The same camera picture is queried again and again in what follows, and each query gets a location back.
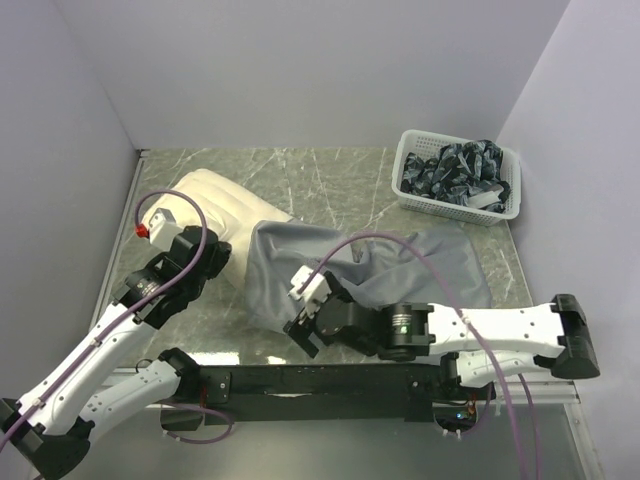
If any grey pillowcase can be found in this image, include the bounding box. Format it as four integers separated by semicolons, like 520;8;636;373
245;221;492;333

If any cream white pillow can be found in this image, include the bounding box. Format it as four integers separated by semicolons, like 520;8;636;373
142;169;292;290

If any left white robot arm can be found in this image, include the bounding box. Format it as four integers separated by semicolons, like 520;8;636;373
1;226;232;479

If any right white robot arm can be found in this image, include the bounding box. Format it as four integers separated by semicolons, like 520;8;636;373
283;267;600;399

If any black base bar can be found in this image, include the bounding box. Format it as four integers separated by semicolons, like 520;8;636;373
168;363;495;423

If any white plastic basket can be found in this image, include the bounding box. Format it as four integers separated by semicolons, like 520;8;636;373
392;130;521;226

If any dark patterned cloth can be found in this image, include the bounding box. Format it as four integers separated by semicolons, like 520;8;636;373
400;140;511;213

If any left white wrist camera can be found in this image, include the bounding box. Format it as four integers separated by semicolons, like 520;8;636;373
135;208;182;251

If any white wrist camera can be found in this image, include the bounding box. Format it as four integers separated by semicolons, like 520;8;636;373
135;208;182;251
289;266;331;305

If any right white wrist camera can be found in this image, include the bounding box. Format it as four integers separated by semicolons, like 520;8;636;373
289;266;331;305

